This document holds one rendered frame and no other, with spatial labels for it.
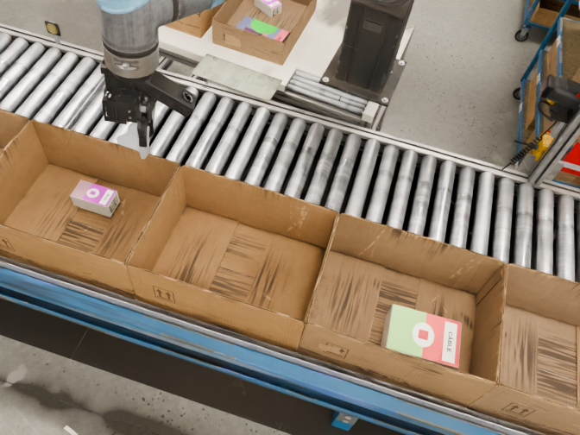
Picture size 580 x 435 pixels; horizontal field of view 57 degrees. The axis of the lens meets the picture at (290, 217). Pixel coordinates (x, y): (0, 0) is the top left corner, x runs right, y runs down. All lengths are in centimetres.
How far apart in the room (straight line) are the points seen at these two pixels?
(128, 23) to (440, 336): 89
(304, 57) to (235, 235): 91
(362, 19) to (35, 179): 108
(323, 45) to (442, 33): 168
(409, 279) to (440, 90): 205
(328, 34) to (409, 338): 133
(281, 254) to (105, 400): 106
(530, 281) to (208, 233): 78
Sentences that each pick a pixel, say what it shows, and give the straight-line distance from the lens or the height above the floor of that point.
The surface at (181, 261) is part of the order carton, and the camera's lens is 134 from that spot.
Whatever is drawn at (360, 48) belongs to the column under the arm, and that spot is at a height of 91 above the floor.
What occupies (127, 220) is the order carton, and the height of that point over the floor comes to 89.
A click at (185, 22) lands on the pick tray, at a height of 80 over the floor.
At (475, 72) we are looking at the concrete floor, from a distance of 352.
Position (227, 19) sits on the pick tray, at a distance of 219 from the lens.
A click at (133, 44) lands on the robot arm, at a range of 92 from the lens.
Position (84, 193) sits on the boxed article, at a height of 93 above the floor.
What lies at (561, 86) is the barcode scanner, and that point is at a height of 109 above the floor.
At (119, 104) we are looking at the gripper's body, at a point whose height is 135.
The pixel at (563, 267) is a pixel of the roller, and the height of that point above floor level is 74.
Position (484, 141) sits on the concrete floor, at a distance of 311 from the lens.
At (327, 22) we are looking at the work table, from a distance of 227.
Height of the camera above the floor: 205
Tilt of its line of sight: 55 degrees down
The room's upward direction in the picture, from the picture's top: 10 degrees clockwise
